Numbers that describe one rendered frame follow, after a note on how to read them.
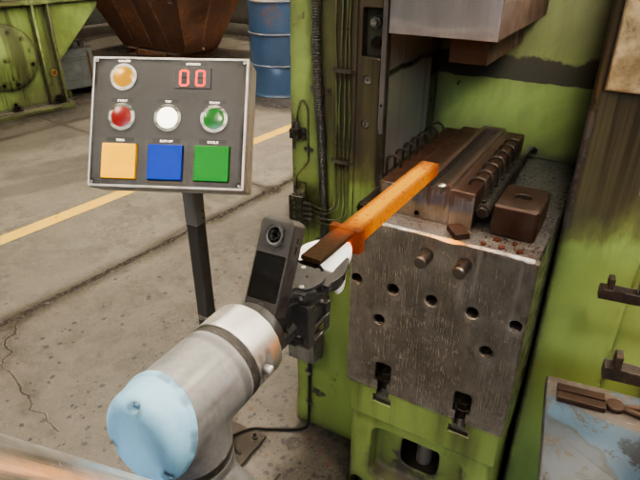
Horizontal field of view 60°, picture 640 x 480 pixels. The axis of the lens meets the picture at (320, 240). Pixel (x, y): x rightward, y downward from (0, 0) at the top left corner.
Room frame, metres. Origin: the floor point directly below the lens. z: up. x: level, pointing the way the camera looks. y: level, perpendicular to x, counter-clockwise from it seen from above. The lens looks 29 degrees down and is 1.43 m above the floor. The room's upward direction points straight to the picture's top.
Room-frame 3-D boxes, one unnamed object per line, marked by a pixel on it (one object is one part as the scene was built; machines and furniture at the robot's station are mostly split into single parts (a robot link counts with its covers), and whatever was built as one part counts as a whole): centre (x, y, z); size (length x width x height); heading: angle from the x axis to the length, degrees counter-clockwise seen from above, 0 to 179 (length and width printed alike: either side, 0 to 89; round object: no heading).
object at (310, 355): (1.31, 0.04, 0.36); 0.09 x 0.07 x 0.12; 60
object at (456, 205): (1.22, -0.32, 0.96); 0.42 x 0.20 x 0.09; 150
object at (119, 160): (1.12, 0.43, 1.01); 0.07 x 0.05 x 0.07; 85
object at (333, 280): (0.58, -0.01, 1.06); 0.09 x 0.05 x 0.02; 147
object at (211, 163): (1.11, 0.23, 1.01); 0.07 x 0.05 x 0.07; 85
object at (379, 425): (1.20, -0.37, 0.23); 0.55 x 0.37 x 0.47; 150
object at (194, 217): (1.24, 0.31, 0.54); 0.04 x 0.04 x 1.08; 60
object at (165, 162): (1.12, 0.33, 1.01); 0.07 x 0.05 x 0.07; 85
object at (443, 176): (1.20, -0.34, 0.99); 0.42 x 0.05 x 0.01; 150
